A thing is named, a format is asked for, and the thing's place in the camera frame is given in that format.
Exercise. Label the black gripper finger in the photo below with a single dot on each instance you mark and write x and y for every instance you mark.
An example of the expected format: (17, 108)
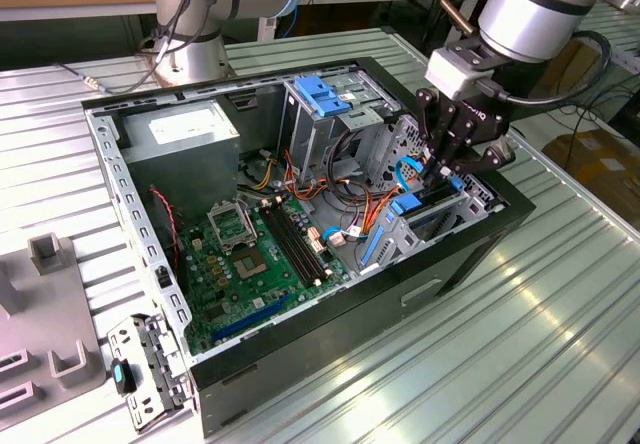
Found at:
(437, 136)
(495, 156)

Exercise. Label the hard disk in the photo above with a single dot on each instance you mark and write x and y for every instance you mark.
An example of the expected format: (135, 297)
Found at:
(407, 204)

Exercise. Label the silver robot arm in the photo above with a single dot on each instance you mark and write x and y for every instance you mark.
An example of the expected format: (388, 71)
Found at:
(535, 9)

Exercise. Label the metal disk bay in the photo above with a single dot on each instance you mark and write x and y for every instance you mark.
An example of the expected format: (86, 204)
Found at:
(472, 209)

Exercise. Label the brown cardboard box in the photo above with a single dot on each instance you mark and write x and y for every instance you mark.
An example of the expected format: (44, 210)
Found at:
(600, 164)

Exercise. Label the metal optical drive cage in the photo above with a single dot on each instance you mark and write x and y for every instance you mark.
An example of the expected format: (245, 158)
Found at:
(310, 139)

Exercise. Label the blue plastic drive latch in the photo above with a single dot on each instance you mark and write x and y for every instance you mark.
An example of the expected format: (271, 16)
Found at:
(312, 91)

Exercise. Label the pink motherboard connector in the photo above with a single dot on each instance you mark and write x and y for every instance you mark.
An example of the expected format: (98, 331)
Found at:
(316, 241)

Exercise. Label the black RAM slot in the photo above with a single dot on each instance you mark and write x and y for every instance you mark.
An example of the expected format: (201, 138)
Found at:
(285, 246)
(308, 241)
(301, 243)
(293, 245)

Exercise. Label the CPU socket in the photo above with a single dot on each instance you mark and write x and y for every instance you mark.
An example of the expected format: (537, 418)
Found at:
(250, 264)

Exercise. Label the green motherboard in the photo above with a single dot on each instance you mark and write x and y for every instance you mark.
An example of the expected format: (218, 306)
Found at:
(260, 289)

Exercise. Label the black open PC case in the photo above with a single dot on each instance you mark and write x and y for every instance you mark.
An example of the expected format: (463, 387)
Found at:
(325, 344)

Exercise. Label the grey power supply unit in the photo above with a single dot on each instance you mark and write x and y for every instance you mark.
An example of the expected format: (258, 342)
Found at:
(185, 164)

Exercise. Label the blue expansion slot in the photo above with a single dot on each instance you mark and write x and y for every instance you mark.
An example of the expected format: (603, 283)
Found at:
(250, 320)

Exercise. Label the grey expansion card latch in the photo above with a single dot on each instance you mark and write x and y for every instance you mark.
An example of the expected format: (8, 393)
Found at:
(120, 336)

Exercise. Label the grey parts rack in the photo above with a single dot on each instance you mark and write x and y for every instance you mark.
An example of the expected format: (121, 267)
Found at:
(50, 314)

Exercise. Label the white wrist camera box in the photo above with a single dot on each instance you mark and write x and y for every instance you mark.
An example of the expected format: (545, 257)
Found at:
(455, 71)

